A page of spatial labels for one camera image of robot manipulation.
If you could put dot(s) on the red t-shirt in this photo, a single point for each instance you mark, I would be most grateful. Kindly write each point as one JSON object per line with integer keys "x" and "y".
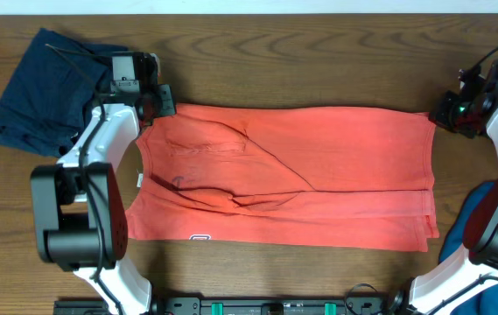
{"x": 325, "y": 176}

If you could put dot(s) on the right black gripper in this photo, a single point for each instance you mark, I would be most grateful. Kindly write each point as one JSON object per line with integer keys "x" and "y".
{"x": 440, "y": 116}

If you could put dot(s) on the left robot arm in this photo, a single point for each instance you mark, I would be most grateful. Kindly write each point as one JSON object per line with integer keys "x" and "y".
{"x": 79, "y": 219}

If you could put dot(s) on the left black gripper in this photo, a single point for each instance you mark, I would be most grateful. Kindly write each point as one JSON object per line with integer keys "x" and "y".
{"x": 164, "y": 94}

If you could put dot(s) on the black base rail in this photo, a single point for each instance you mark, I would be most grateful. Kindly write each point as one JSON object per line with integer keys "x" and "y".
{"x": 229, "y": 306}

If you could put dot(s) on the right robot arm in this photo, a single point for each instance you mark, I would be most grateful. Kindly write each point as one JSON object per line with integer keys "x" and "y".
{"x": 473, "y": 267}

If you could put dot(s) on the folded dark navy garment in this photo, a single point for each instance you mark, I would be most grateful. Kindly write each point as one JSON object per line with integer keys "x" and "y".
{"x": 47, "y": 104}

